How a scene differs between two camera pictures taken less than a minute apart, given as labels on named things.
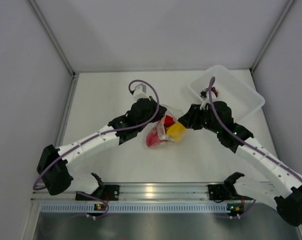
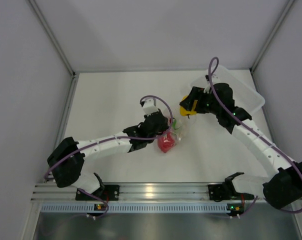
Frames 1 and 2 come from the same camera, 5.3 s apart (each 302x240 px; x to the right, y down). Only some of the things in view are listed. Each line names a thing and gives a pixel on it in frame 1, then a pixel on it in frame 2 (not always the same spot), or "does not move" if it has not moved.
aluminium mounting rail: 149,192 does not move
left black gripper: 161,112 -> 165,126
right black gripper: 191,118 -> 198,93
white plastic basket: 241,96 does not move
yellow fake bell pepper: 176,132 -> 183,112
